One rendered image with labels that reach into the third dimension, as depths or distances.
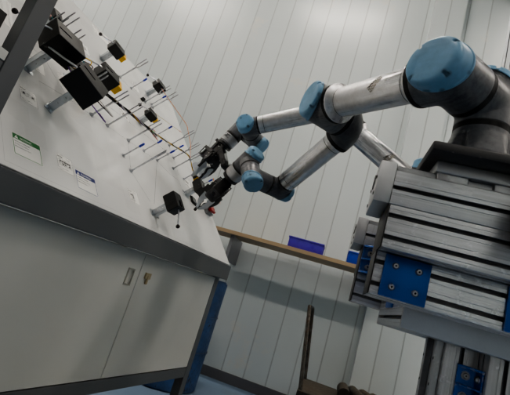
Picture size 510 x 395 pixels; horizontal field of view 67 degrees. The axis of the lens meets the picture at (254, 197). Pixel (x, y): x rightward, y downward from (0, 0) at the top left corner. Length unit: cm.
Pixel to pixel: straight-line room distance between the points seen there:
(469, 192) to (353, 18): 396
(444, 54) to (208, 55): 391
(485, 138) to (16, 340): 112
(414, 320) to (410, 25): 402
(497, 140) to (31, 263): 104
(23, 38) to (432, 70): 79
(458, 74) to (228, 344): 314
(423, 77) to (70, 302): 100
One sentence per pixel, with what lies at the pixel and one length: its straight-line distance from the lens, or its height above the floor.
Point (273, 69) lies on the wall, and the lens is 438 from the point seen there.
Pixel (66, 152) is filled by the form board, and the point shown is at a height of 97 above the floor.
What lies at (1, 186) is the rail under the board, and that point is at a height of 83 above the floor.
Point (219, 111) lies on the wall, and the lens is 422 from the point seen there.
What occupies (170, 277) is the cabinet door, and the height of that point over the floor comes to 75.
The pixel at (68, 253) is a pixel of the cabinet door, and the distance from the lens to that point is 110.
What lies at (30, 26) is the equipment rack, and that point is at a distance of 91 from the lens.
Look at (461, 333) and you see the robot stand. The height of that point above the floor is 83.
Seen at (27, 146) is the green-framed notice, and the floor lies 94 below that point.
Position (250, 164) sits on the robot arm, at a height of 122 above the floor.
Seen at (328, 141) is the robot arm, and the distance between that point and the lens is 130.
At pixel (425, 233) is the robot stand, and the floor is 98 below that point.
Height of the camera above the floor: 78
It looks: 13 degrees up
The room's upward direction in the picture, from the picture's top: 17 degrees clockwise
